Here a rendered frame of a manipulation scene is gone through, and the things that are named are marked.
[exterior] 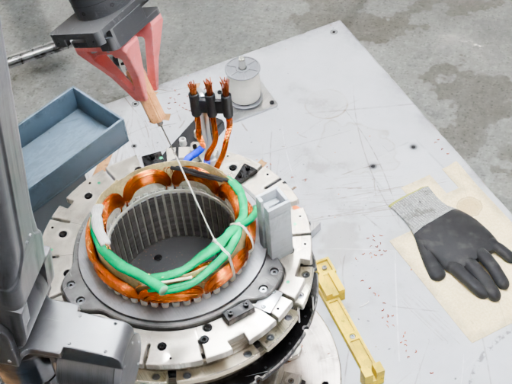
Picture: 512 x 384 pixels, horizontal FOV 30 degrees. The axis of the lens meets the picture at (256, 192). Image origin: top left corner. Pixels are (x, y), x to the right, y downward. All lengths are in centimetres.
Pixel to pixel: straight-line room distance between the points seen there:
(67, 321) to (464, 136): 207
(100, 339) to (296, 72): 106
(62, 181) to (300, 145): 51
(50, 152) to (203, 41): 180
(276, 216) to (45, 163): 42
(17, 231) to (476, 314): 88
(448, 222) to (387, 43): 161
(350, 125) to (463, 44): 143
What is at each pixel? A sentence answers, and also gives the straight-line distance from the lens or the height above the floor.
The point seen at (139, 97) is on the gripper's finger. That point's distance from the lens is 94.
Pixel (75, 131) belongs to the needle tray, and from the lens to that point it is 137.
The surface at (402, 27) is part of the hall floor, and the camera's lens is 313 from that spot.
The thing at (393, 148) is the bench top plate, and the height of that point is 78.
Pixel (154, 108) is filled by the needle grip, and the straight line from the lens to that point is 95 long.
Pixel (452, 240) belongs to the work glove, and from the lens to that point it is 149.
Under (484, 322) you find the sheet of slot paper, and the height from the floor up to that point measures 78.
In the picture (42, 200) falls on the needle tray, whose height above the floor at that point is 103.
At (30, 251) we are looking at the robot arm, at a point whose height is 140.
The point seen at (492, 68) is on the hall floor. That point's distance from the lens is 300.
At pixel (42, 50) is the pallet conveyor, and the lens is 296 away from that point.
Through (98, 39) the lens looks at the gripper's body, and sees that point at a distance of 86.
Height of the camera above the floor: 196
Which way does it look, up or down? 48 degrees down
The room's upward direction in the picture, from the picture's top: 6 degrees counter-clockwise
